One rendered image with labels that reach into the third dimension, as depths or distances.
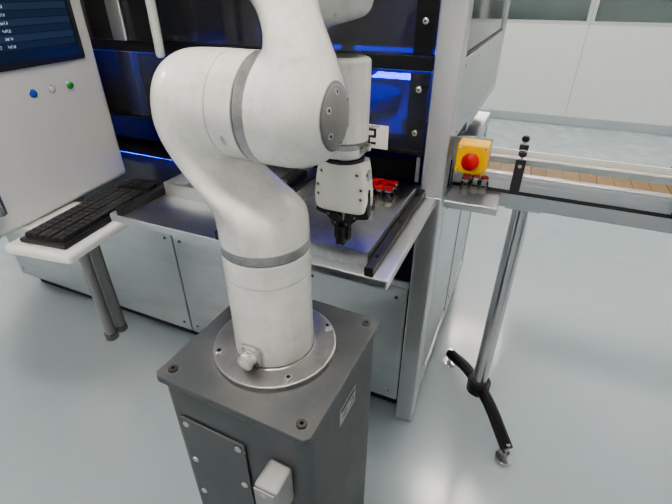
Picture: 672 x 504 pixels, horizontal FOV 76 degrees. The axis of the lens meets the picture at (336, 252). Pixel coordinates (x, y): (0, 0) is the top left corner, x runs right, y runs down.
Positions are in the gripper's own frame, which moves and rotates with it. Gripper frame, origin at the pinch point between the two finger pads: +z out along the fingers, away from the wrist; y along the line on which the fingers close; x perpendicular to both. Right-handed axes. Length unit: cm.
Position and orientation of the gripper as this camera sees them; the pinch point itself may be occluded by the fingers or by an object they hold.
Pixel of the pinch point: (342, 232)
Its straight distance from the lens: 83.7
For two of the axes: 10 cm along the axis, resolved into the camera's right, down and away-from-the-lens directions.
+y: -9.2, -2.1, 3.4
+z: 0.0, 8.6, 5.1
